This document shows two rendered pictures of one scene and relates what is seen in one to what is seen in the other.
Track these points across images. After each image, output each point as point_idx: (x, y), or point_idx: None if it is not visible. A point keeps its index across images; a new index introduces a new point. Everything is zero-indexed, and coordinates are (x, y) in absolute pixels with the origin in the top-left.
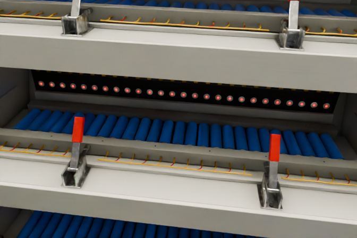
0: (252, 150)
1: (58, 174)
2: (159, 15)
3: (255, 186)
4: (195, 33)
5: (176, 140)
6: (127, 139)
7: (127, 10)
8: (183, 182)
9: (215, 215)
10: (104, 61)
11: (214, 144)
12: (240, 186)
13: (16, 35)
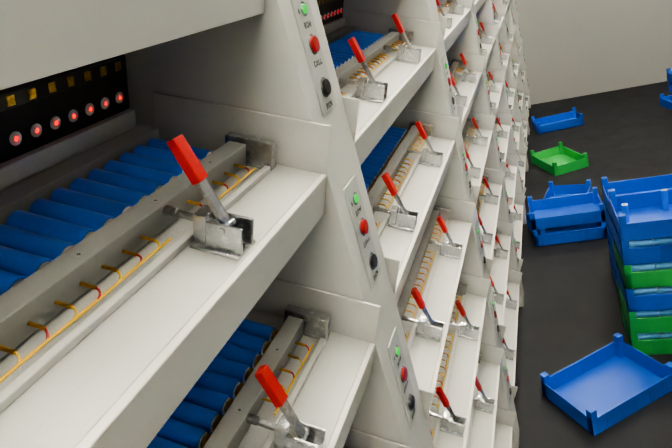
0: (392, 150)
1: (397, 233)
2: (358, 67)
3: (419, 164)
4: (381, 71)
5: (374, 171)
6: (372, 187)
7: (350, 70)
8: (413, 185)
9: (438, 186)
10: (394, 111)
11: (382, 159)
12: (419, 168)
13: (378, 115)
